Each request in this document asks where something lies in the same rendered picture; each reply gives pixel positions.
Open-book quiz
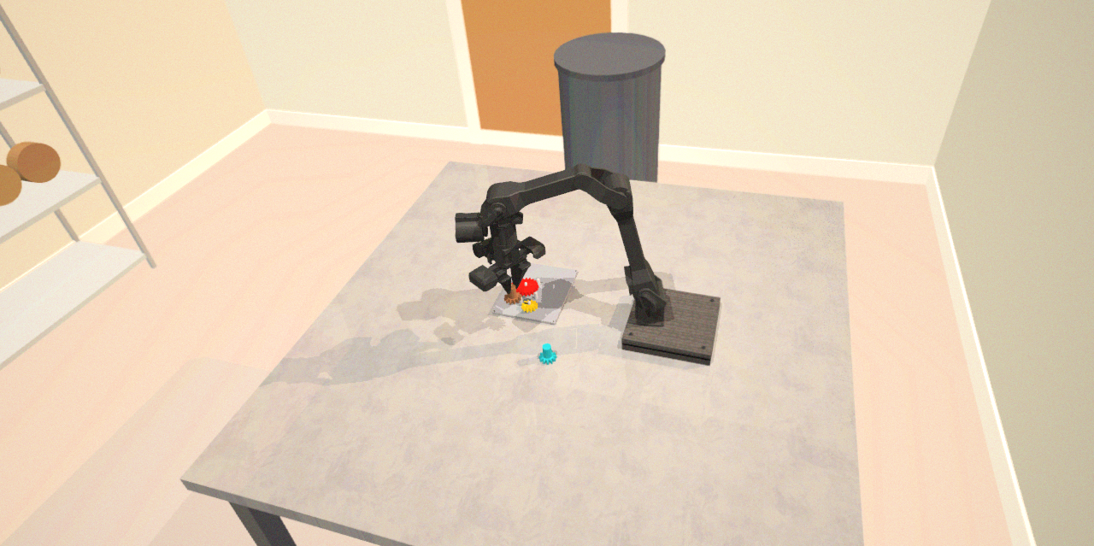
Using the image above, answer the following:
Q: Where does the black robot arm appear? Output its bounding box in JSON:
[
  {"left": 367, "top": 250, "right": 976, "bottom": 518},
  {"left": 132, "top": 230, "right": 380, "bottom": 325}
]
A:
[{"left": 455, "top": 163, "right": 667, "bottom": 326}]

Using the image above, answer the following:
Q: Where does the red gear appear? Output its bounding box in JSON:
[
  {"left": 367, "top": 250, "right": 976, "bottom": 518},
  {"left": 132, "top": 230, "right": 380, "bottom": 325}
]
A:
[{"left": 516, "top": 279, "right": 538, "bottom": 297}]

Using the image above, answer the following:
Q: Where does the teal gear with tall hub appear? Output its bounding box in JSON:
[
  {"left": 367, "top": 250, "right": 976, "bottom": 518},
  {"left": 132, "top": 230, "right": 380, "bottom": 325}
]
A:
[{"left": 539, "top": 342, "right": 556, "bottom": 365}]

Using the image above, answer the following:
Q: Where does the brown gear with tall hub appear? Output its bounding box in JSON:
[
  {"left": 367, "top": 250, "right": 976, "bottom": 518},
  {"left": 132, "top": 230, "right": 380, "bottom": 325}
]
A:
[{"left": 504, "top": 284, "right": 521, "bottom": 305}]

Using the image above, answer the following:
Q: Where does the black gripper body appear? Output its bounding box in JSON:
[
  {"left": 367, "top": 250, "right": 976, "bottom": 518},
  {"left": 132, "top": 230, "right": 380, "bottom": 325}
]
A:
[{"left": 468, "top": 237, "right": 546, "bottom": 291}]

